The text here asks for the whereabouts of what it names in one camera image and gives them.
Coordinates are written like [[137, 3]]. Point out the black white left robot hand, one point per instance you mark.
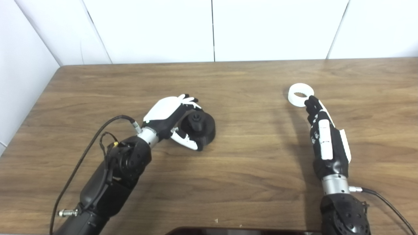
[[163, 111]]

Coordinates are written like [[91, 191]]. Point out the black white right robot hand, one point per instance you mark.
[[334, 153]]

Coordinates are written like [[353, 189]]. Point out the round black plastic part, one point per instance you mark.
[[207, 127]]

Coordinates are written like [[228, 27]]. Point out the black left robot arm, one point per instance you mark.
[[111, 189]]

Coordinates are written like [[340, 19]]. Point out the glossy black robot chest panel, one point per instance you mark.
[[241, 231]]

